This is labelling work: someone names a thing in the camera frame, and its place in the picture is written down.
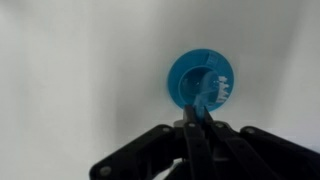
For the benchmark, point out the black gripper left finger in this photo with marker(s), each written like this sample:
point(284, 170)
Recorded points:
point(150, 153)

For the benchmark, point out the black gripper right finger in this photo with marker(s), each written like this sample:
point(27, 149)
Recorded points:
point(266, 156)

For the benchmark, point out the blue mug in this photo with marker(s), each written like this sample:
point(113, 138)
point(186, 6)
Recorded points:
point(188, 83)

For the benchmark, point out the blue saucer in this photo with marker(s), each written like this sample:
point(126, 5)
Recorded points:
point(176, 66)

